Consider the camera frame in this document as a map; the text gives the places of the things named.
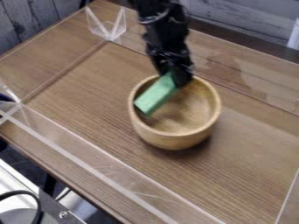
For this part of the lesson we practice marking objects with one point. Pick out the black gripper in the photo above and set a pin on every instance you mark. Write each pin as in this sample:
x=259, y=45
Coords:
x=165, y=31

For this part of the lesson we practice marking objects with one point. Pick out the green rectangular block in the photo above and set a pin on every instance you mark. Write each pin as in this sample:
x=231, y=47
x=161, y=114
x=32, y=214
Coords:
x=156, y=95

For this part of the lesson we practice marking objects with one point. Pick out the brown wooden bowl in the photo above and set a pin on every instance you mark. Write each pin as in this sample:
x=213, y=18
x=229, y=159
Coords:
x=184, y=121

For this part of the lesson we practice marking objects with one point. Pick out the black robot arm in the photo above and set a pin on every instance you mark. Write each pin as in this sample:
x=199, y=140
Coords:
x=156, y=5

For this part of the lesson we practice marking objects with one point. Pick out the clear acrylic front barrier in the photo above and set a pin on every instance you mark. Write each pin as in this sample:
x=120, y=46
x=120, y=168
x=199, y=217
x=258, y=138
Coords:
x=103, y=179

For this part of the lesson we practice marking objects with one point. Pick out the white post at right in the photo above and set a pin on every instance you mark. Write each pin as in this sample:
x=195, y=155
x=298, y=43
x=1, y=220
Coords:
x=294, y=37

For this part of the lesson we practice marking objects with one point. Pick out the grey metal mount plate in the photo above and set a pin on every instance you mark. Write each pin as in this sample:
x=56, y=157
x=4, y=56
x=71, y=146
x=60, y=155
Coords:
x=28, y=216

